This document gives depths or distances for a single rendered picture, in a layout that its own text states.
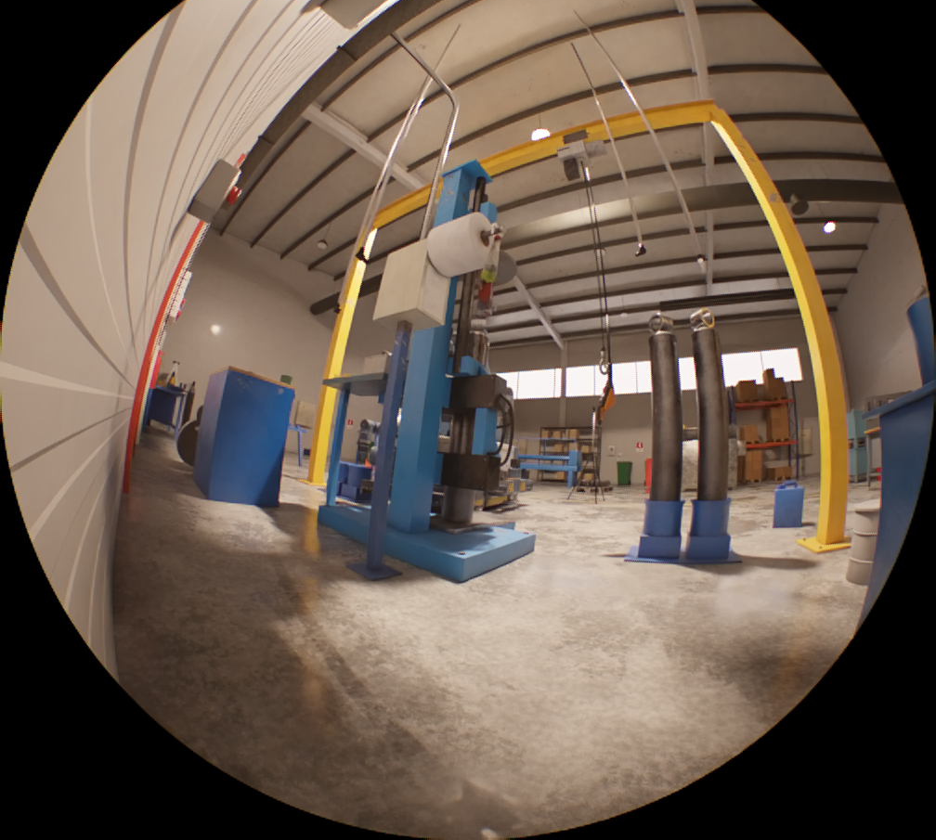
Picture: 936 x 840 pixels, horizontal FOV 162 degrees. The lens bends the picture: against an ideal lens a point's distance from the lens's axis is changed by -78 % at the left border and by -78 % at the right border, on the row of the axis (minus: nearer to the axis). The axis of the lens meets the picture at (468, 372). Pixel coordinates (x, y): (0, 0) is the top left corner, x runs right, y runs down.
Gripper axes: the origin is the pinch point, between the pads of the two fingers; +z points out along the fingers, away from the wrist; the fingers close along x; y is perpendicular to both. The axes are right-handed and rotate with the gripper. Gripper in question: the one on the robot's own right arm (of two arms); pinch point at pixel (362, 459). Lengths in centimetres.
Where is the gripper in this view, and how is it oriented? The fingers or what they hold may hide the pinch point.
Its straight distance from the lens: 320.1
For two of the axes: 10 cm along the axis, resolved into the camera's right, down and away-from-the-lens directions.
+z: -1.0, 9.6, -2.7
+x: -9.0, 0.3, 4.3
